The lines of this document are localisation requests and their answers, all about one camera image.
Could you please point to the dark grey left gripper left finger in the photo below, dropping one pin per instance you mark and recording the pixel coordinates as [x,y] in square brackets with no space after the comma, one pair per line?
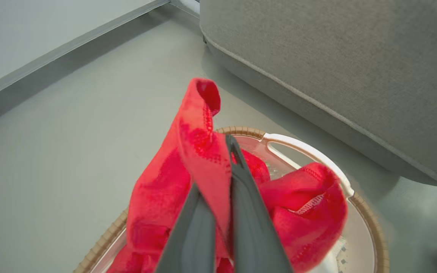
[190,239]

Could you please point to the white laundry basket woven rim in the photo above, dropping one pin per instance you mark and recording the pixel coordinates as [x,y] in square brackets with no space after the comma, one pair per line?
[370,223]

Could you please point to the grey fabric sofa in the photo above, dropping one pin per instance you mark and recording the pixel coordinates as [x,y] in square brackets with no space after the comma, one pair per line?
[347,68]

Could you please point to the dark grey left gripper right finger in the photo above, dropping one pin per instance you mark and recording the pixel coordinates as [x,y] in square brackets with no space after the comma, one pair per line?
[250,227]

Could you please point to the grey partition base rail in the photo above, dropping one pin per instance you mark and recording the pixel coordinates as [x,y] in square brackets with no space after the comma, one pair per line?
[70,47]

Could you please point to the red knit garment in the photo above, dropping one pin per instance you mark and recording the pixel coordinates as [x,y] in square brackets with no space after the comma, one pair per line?
[165,189]

